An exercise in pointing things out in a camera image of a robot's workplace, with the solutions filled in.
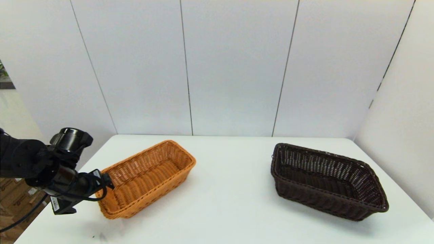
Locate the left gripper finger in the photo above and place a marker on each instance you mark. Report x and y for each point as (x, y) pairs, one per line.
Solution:
(109, 181)

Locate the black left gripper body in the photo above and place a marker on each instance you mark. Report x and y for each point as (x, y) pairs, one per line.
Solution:
(73, 184)

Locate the orange wicker basket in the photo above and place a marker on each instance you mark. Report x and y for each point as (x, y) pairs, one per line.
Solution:
(149, 183)

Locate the dark brown wicker basket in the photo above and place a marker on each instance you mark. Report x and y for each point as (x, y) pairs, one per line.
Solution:
(322, 200)

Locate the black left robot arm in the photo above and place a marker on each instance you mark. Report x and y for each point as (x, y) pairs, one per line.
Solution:
(20, 157)

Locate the dark framed plant picture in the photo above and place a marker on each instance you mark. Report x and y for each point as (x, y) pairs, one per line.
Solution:
(4, 81)

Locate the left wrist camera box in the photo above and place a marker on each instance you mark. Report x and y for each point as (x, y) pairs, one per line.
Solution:
(62, 205)

